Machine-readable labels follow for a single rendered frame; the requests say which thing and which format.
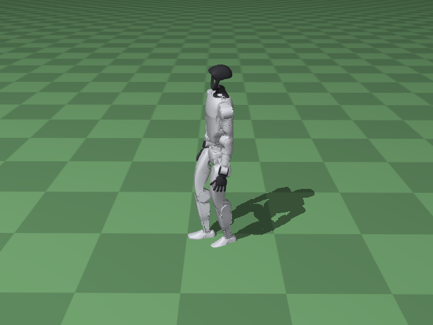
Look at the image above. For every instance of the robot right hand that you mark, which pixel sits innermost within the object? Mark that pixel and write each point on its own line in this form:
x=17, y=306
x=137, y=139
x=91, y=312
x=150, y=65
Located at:
x=204, y=143

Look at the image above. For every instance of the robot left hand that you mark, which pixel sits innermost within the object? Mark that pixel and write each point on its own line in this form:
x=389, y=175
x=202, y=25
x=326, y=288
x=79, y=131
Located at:
x=220, y=181

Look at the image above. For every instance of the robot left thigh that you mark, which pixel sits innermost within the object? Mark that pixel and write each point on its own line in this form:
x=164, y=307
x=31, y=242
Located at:
x=217, y=197

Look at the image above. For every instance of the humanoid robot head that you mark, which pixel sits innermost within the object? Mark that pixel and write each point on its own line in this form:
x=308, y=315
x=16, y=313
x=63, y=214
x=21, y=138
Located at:
x=218, y=73

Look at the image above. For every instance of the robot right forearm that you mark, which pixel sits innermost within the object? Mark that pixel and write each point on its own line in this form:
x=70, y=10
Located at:
x=208, y=142

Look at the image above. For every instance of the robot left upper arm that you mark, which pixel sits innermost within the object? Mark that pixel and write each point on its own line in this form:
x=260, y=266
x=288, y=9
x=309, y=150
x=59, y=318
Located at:
x=226, y=114

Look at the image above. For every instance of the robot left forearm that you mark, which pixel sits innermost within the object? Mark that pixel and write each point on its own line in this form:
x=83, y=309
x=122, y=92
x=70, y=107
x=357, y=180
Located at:
x=226, y=156

